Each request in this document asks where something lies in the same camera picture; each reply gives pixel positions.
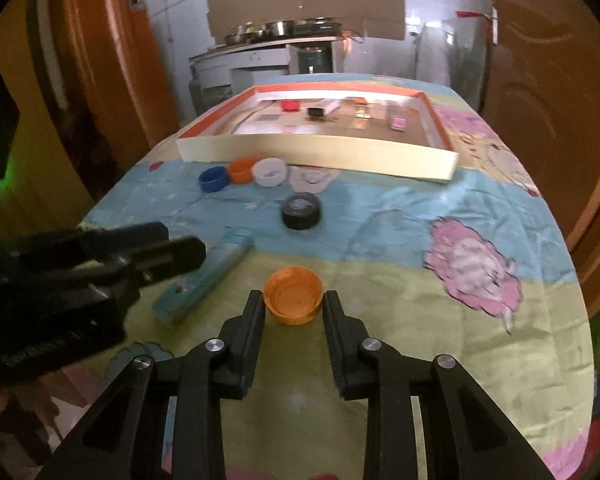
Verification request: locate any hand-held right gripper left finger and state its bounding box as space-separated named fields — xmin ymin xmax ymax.
xmin=35 ymin=290 xmax=267 ymax=480

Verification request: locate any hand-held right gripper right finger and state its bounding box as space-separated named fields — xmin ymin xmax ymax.
xmin=322 ymin=290 xmax=556 ymax=480

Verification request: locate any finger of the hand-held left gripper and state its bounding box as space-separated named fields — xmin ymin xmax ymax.
xmin=15 ymin=221 xmax=172 ymax=269
xmin=100 ymin=237 xmax=207 ymax=307

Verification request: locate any teal rectangular box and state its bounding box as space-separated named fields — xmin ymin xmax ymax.
xmin=152 ymin=227 xmax=256 ymax=323

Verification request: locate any large orange lid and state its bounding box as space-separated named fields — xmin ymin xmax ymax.
xmin=263 ymin=266 xmax=325 ymax=324

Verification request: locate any blue bottle cap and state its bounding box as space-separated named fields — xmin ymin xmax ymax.
xmin=198 ymin=166 xmax=229 ymax=193

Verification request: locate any small orange bottle cap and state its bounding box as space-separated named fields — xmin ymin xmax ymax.
xmin=227 ymin=157 xmax=258 ymax=184

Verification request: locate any white bottle cap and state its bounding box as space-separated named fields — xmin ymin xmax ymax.
xmin=252 ymin=158 xmax=287 ymax=187

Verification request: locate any black bottle cap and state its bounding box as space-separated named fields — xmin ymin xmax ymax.
xmin=281 ymin=192 xmax=322 ymax=231

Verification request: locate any shallow cardboard box orange rim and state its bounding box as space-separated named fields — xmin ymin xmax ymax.
xmin=176 ymin=85 xmax=458 ymax=182

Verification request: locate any clear floral plastic box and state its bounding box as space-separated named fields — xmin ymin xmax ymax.
xmin=387 ymin=102 xmax=408 ymax=132

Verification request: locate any kitchen counter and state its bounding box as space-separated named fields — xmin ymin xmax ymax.
xmin=189 ymin=35 xmax=343 ymax=92

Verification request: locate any black gas stove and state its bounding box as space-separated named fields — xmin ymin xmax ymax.
xmin=302 ymin=17 xmax=342 ymax=36

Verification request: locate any brown wooden door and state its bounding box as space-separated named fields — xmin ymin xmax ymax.
xmin=480 ymin=0 xmax=600 ymax=246

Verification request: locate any cardboard wall panel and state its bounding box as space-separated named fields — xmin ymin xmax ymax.
xmin=207 ymin=0 xmax=406 ymax=41

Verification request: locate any door handle with red strip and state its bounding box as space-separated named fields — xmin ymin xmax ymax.
xmin=455 ymin=7 xmax=497 ymax=23

